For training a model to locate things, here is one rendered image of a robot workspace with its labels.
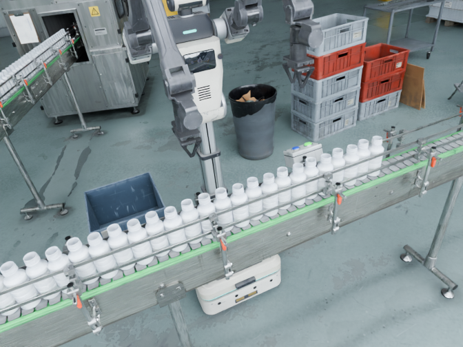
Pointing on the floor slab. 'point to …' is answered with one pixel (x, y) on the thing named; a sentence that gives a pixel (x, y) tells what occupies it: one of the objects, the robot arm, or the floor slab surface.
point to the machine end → (107, 75)
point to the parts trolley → (407, 23)
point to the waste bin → (254, 120)
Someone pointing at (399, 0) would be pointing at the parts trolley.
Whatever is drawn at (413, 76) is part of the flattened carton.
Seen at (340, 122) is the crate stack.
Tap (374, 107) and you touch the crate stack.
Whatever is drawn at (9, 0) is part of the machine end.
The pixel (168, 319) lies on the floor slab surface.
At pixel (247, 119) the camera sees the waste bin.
